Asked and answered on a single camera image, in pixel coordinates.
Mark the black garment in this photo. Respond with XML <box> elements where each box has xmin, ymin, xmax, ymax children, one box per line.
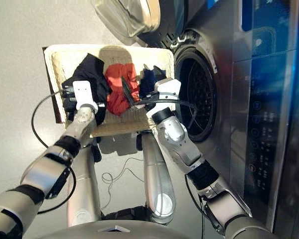
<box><xmin>62</xmin><ymin>53</ymin><xmax>113</xmax><ymax>126</ymax></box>

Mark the thin floor cable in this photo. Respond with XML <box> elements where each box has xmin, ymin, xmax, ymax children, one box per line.
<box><xmin>101</xmin><ymin>156</ymin><xmax>145</xmax><ymax>210</ymax></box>

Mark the navy blue garment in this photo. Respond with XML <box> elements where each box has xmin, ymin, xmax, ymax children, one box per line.
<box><xmin>139</xmin><ymin>65</ymin><xmax>167</xmax><ymax>99</ymax></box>

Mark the round washing machine door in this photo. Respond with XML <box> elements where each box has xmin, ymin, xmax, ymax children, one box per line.
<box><xmin>91</xmin><ymin>0</ymin><xmax>187</xmax><ymax>48</ymax></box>

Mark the pale woven basket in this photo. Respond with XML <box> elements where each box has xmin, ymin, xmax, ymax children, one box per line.
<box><xmin>43</xmin><ymin>44</ymin><xmax>176</xmax><ymax>138</ymax></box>

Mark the orange garment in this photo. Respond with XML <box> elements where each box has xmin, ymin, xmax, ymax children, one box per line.
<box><xmin>104</xmin><ymin>63</ymin><xmax>142</xmax><ymax>117</ymax></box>

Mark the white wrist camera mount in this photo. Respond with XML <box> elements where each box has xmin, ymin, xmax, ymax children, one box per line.
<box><xmin>153</xmin><ymin>77</ymin><xmax>182</xmax><ymax>100</ymax></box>
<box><xmin>72</xmin><ymin>80</ymin><xmax>99</xmax><ymax>113</ymax></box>

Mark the washing machine drum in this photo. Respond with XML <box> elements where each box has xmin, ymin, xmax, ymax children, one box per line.
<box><xmin>175</xmin><ymin>47</ymin><xmax>219</xmax><ymax>142</ymax></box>

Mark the dark brown basket stand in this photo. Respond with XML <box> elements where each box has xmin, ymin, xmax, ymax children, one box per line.
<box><xmin>41</xmin><ymin>46</ymin><xmax>65</xmax><ymax>124</ymax></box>

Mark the silver robot torso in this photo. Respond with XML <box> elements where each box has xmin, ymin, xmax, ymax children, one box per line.
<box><xmin>32</xmin><ymin>206</ymin><xmax>225</xmax><ymax>239</ymax></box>

